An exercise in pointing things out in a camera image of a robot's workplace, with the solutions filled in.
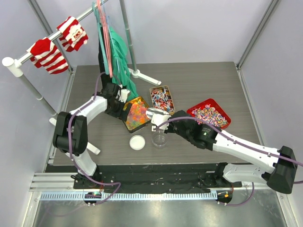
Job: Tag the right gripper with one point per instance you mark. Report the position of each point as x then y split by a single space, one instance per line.
169 129

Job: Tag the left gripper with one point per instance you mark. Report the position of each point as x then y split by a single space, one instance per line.
121 114

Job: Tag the gold tin of gummy candies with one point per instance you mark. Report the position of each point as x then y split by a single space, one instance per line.
136 117

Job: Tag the red tin of swirl lollipops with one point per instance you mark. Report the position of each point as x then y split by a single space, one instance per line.
210 112

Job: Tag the metal scoop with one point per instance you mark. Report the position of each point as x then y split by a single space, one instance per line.
151 111

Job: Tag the white jar lid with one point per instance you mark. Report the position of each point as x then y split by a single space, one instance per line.
137 142

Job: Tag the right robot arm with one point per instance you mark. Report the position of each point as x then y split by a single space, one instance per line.
275 167

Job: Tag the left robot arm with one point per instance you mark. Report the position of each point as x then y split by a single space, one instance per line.
71 128

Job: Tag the clear plastic jar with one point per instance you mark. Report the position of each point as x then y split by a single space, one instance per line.
159 139

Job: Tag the black cloth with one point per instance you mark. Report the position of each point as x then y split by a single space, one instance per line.
105 78

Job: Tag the green cloth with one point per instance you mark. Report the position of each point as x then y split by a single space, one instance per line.
121 73

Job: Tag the gold tin of ball lollipops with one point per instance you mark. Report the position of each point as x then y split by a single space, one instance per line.
161 99

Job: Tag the teal hanger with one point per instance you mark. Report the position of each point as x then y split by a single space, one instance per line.
100 34

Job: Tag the santa striped sock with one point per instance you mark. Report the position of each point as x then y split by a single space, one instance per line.
73 36

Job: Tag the blue hanger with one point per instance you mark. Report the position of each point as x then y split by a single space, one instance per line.
108 22

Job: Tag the red white striped sock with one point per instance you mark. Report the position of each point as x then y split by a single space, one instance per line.
46 54

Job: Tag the pink hanger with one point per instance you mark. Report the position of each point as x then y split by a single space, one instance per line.
106 41

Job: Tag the clothes rack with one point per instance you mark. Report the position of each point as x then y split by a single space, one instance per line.
13 65

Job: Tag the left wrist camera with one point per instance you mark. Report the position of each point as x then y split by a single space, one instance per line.
123 95

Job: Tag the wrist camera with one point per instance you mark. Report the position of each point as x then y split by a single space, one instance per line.
123 95
157 120

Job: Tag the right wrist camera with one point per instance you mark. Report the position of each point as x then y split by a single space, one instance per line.
157 120

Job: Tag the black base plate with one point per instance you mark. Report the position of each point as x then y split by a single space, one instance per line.
152 179

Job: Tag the slotted cable duct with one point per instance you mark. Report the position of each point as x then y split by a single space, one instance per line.
94 196

